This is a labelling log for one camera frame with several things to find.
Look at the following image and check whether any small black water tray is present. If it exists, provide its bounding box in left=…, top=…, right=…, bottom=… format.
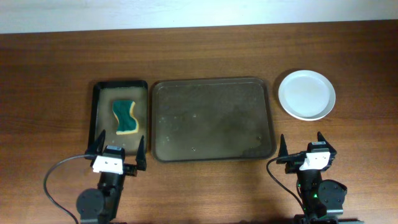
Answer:
left=88, top=80, right=148, bottom=156

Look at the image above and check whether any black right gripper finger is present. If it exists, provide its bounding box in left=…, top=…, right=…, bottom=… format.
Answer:
left=317, top=131, right=327, bottom=142
left=278, top=134, right=289, bottom=161

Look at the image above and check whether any pale green plate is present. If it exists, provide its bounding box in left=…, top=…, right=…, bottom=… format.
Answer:
left=278, top=70, right=336, bottom=121

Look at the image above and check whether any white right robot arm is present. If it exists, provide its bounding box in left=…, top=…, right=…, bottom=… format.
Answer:
left=284, top=132, right=347, bottom=223

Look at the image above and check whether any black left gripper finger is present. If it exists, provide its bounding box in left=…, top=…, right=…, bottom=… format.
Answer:
left=85, top=129, right=106, bottom=159
left=136, top=136, right=147, bottom=171

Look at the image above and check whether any large brown serving tray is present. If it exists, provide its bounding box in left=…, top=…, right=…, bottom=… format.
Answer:
left=151, top=77, right=276, bottom=163

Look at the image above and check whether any yellow green sponge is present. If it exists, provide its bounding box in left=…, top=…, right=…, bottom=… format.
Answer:
left=112, top=100, right=139, bottom=135

